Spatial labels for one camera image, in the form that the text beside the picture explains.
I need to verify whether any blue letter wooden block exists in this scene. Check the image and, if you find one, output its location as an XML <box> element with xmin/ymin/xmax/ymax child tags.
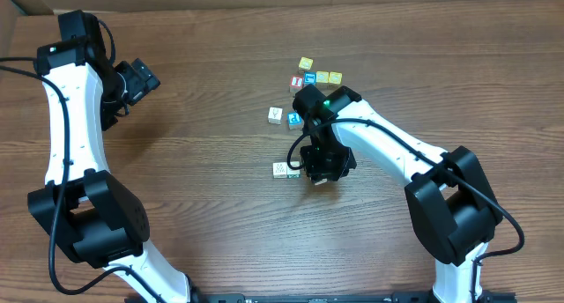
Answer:
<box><xmin>303</xmin><ymin>72</ymin><xmax>316</xmax><ymax>86</ymax></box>

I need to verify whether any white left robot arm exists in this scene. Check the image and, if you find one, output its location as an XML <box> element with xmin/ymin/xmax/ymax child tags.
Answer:
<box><xmin>27</xmin><ymin>11</ymin><xmax>195</xmax><ymax>302</ymax></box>

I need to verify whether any yellow pineapple wooden block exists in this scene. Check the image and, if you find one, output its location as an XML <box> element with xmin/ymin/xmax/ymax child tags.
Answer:
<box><xmin>328</xmin><ymin>71</ymin><xmax>343</xmax><ymax>89</ymax></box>

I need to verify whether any green letter wooden block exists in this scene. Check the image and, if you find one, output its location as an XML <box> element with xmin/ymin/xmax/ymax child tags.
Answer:
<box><xmin>272</xmin><ymin>162</ymin><xmax>287</xmax><ymax>179</ymax></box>

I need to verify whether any M letter wooden block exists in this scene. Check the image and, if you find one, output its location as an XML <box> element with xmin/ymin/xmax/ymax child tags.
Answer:
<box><xmin>267</xmin><ymin>107</ymin><xmax>283</xmax><ymax>125</ymax></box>

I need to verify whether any yellow back wooden block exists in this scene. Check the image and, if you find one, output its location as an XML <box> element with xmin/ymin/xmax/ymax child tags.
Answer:
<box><xmin>298</xmin><ymin>56</ymin><xmax>314</xmax><ymax>74</ymax></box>

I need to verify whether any blue P wooden block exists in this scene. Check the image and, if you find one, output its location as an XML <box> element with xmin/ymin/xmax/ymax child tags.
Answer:
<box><xmin>287</xmin><ymin>112</ymin><xmax>303</xmax><ymax>129</ymax></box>

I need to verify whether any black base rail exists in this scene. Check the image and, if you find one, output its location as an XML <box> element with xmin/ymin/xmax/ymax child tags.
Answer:
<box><xmin>124</xmin><ymin>291</ymin><xmax>517</xmax><ymax>303</ymax></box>

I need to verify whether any yellow mushroom wooden block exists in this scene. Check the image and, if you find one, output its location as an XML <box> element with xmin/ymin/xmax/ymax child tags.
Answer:
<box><xmin>313</xmin><ymin>179</ymin><xmax>328</xmax><ymax>186</ymax></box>

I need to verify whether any yellow top middle block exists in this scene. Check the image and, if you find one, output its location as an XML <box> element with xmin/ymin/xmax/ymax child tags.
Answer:
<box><xmin>315</xmin><ymin>70</ymin><xmax>330</xmax><ymax>90</ymax></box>

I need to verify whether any green Z wooden block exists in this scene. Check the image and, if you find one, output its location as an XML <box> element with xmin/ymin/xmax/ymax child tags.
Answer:
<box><xmin>286</xmin><ymin>161</ymin><xmax>301</xmax><ymax>178</ymax></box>

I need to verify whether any red I wooden block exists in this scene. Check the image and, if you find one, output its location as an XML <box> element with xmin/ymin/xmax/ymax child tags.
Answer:
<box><xmin>289</xmin><ymin>76</ymin><xmax>303</xmax><ymax>94</ymax></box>

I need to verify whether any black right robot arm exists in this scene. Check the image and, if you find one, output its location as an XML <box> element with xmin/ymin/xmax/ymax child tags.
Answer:
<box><xmin>293</xmin><ymin>85</ymin><xmax>502</xmax><ymax>302</ymax></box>

